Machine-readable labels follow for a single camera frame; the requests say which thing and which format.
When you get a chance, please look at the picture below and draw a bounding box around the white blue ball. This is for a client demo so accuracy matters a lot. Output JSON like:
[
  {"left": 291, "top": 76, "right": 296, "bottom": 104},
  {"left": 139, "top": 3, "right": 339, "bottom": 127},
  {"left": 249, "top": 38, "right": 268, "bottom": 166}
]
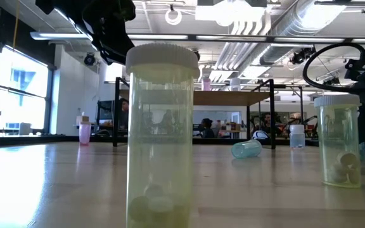
[{"left": 252, "top": 129, "right": 269, "bottom": 141}]

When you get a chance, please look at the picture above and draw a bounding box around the person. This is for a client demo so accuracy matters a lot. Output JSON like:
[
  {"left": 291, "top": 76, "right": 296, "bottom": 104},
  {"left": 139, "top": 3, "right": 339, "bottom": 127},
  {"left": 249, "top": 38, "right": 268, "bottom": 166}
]
[
  {"left": 200, "top": 118, "right": 215, "bottom": 139},
  {"left": 118, "top": 98, "right": 129, "bottom": 129},
  {"left": 261, "top": 113, "right": 271, "bottom": 136}
]

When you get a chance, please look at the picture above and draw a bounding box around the yellow medicine bottle white cap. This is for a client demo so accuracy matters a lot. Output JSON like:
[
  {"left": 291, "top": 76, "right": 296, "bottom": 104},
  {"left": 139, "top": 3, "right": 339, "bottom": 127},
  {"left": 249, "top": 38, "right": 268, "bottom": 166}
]
[{"left": 314, "top": 94, "right": 362, "bottom": 189}]

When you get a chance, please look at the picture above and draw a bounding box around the silver ventilation duct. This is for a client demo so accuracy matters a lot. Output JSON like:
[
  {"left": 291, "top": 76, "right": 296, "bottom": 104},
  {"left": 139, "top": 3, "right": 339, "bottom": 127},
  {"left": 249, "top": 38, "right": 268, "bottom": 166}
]
[{"left": 260, "top": 0, "right": 348, "bottom": 66}]

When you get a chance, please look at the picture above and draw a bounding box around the long ceiling light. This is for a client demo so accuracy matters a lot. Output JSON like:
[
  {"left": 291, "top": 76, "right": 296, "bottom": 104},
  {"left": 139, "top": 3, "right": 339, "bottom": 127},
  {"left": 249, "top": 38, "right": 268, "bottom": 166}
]
[{"left": 29, "top": 31, "right": 90, "bottom": 41}]

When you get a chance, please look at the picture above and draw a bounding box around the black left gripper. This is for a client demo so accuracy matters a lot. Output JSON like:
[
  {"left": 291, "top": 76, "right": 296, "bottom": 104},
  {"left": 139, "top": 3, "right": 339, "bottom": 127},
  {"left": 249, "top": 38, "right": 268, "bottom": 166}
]
[{"left": 82, "top": 0, "right": 136, "bottom": 66}]

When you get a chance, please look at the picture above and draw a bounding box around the white ring lamp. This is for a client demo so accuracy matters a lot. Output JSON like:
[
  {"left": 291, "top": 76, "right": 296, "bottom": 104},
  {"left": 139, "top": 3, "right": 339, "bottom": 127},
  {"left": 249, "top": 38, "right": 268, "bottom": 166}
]
[{"left": 165, "top": 8, "right": 183, "bottom": 26}]

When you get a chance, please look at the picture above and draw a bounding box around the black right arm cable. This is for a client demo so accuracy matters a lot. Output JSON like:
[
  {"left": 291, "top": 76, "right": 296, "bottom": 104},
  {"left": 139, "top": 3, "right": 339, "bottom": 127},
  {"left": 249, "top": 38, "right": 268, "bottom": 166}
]
[{"left": 302, "top": 42, "right": 365, "bottom": 93}]

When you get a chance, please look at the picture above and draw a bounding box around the black ceiling spotlight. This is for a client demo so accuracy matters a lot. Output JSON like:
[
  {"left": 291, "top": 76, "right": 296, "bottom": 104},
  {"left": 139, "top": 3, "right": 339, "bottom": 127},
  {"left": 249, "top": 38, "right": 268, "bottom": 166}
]
[{"left": 289, "top": 47, "right": 317, "bottom": 66}]

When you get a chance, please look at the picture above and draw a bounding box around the black computer monitor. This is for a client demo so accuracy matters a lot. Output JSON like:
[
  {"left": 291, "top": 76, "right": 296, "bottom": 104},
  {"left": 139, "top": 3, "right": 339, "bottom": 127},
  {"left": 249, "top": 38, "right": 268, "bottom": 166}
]
[{"left": 96, "top": 100, "right": 115, "bottom": 126}]

